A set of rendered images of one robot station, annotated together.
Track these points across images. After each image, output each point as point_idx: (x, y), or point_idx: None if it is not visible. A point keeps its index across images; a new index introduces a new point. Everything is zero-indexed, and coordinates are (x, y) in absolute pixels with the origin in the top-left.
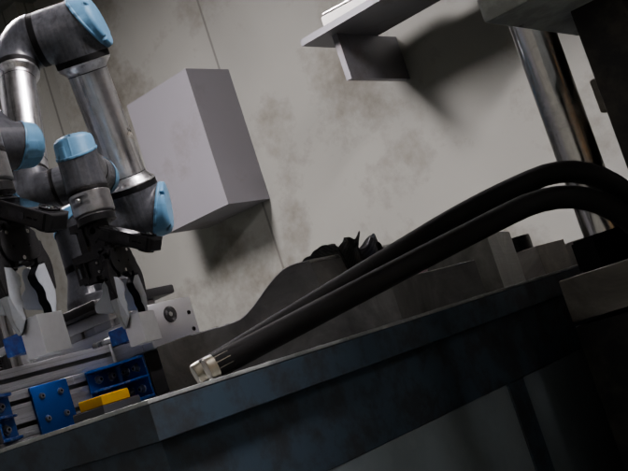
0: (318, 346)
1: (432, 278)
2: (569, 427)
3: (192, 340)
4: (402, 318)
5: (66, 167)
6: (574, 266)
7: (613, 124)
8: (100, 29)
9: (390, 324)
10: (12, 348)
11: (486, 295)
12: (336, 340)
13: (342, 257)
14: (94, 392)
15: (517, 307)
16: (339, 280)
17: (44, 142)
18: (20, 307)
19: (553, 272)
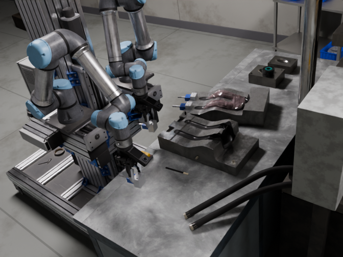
0: (221, 239)
1: (246, 156)
2: (269, 193)
3: (170, 142)
4: (236, 175)
5: (133, 81)
6: (286, 147)
7: (313, 204)
8: (143, 1)
9: (237, 216)
10: (129, 181)
11: (261, 182)
12: (225, 233)
13: (221, 141)
14: (129, 115)
15: (268, 177)
16: (225, 194)
17: (135, 104)
18: (133, 178)
19: (280, 155)
